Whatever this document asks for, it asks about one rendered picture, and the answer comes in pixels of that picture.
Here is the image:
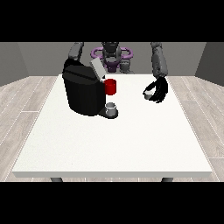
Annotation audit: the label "small grey cup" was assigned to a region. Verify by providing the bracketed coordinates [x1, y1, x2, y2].
[105, 101, 118, 116]

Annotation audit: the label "black coffee machine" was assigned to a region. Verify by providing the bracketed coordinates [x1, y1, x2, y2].
[62, 58, 120, 120]

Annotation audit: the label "small grey coffee pod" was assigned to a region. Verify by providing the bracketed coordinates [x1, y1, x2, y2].
[143, 90, 154, 101]

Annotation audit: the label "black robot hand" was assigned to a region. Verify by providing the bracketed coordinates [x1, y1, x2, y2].
[143, 76, 169, 104]

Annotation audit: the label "red pod holder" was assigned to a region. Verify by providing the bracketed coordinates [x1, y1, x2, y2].
[104, 78, 117, 96]

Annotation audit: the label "pale grey machine lid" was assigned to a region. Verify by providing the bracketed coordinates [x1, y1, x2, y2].
[89, 57, 106, 80]

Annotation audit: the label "grey robot trunk purple rings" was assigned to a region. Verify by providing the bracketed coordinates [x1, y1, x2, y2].
[90, 42, 136, 75]

